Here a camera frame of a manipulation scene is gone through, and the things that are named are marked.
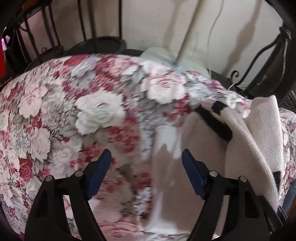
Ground pale blue pillow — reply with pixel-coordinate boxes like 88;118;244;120
139;47;211;78

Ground floral bed sheet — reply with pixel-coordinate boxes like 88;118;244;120
0;54;296;241

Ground black round stool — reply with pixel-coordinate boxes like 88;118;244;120
66;36;127;56

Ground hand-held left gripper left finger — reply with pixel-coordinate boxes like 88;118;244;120
24;149;112;241

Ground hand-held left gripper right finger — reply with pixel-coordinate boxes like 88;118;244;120
181;149;284;241

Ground white cable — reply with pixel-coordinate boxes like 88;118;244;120
206;0;225;57

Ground white sweater black v-neck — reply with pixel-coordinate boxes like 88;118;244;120
148;95;286;235

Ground red cloth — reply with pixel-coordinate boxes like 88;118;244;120
0;35;8;78

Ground white pipe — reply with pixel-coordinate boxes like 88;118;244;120
176;0;207;68

